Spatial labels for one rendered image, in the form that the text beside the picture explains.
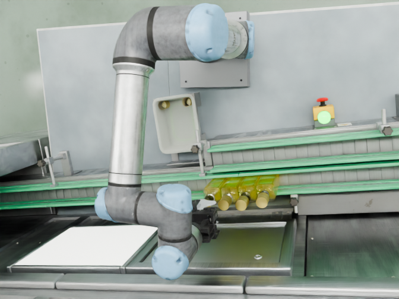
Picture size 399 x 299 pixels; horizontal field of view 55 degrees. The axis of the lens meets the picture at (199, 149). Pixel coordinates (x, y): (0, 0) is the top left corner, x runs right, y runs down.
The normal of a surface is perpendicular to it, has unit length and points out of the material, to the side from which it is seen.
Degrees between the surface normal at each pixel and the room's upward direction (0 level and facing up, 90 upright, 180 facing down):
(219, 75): 3
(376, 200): 0
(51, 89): 0
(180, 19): 21
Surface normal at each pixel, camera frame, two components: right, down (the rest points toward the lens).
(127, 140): 0.13, 0.00
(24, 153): 0.95, -0.09
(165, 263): -0.28, 0.20
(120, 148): -0.22, -0.02
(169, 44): -0.28, 0.62
